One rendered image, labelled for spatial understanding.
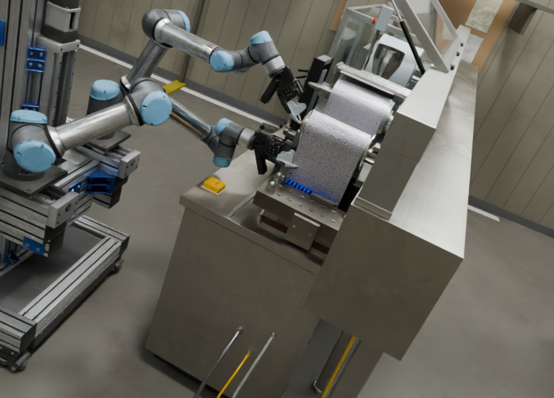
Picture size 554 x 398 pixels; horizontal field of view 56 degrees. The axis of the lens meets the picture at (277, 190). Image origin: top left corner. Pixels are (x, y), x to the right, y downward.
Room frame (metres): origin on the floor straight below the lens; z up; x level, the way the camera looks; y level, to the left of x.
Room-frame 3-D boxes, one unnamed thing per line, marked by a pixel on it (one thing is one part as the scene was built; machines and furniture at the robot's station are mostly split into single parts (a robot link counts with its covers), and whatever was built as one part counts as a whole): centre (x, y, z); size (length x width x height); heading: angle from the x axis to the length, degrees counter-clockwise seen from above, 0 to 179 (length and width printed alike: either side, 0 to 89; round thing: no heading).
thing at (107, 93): (2.08, 0.85, 0.98); 0.13 x 0.12 x 0.14; 158
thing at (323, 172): (1.85, -0.13, 1.12); 0.23 x 0.01 x 0.18; 78
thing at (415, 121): (2.49, -0.52, 1.55); 3.08 x 0.08 x 0.23; 168
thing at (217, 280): (2.84, -0.27, 0.43); 2.52 x 0.64 x 0.86; 168
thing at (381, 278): (2.47, -0.59, 1.29); 3.10 x 0.28 x 0.30; 168
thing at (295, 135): (1.97, 0.01, 1.05); 0.06 x 0.05 x 0.31; 78
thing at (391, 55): (2.61, -0.28, 1.50); 0.14 x 0.14 x 0.06
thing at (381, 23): (2.46, -0.16, 1.66); 0.07 x 0.07 x 0.10; 89
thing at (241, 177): (2.84, -0.25, 0.88); 2.52 x 0.66 x 0.04; 168
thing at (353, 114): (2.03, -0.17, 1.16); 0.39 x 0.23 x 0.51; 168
